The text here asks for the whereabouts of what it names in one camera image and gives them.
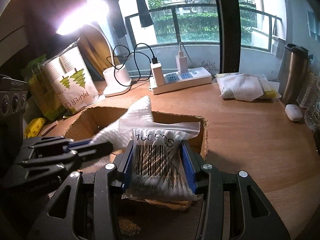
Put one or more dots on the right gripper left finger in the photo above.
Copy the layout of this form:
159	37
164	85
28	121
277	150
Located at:
85	205

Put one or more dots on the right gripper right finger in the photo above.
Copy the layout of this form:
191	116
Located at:
251	215

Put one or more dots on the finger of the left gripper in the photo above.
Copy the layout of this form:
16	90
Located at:
75	157
72	143

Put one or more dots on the cotton swab bag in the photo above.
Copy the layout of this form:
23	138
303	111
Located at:
157	172

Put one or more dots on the white towel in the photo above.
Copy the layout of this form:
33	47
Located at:
119	133

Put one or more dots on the pink folding knife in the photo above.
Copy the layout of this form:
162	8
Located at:
48	128

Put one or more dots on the open cardboard box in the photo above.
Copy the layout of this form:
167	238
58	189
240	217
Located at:
93	120

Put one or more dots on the yellow packet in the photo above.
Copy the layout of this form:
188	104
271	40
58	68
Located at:
34	127

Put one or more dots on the brown scrubbing sponge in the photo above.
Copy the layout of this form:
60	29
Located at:
128	227

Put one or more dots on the paper cup package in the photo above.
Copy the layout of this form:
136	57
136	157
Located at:
70	79

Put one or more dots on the green plastic bag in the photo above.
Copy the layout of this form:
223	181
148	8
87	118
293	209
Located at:
41	89

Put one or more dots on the black audio device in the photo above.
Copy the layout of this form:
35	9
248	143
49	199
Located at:
13	96

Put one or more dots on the white earbud case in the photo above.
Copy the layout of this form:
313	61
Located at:
293	112

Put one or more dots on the large white charger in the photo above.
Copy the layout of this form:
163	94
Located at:
157	72

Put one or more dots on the clear water bottle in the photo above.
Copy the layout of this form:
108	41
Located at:
311	116

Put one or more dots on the white wipes pack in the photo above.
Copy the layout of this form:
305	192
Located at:
245	87

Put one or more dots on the white power strip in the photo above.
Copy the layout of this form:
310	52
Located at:
176	81

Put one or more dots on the white desk lamp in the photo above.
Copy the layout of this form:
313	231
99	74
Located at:
94	12

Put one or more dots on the small white charger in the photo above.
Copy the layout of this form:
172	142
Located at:
181	62

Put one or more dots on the steel travel mug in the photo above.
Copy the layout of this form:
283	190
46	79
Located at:
292	72

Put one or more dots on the black balcony railing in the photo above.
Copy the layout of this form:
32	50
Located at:
198	23

